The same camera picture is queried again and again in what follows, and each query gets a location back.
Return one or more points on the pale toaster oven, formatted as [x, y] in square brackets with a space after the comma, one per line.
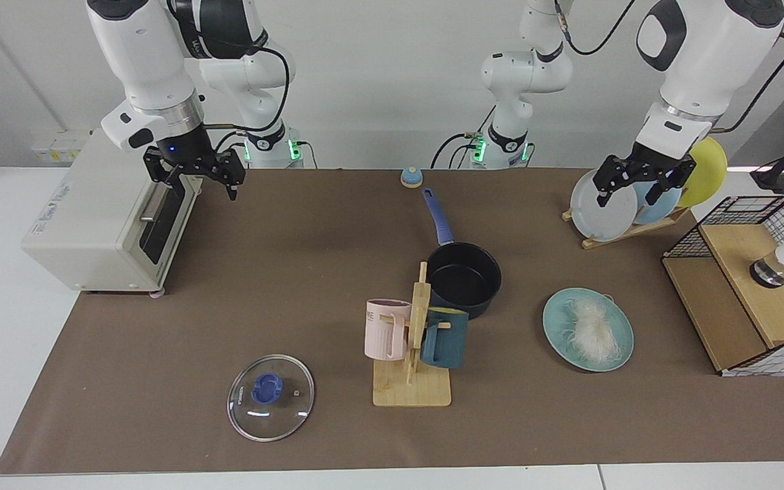
[92, 224]

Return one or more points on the wooden cup stand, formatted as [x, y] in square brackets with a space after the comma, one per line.
[412, 391]

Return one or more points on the white vermicelli bundle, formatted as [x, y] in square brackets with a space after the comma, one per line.
[593, 327]

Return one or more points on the brown table cloth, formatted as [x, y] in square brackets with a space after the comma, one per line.
[283, 286]

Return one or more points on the light blue plate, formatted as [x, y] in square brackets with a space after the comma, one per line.
[650, 212]

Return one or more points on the dark teal cup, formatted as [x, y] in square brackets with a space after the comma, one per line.
[446, 344]

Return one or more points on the pale grey plate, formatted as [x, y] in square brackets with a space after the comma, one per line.
[603, 214]

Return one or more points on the wooden plate rack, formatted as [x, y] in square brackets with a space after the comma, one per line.
[637, 233]

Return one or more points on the pink cup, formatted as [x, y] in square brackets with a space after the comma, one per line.
[385, 333]

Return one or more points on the yellow plate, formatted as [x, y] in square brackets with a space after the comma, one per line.
[708, 167]

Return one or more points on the small blue round thing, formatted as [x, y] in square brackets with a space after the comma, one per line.
[412, 179]

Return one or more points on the pale green plate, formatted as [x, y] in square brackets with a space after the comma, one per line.
[559, 333]

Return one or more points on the glass lid with blue knob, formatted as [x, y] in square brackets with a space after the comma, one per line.
[269, 395]

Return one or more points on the white wall socket strip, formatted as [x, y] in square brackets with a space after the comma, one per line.
[58, 148]

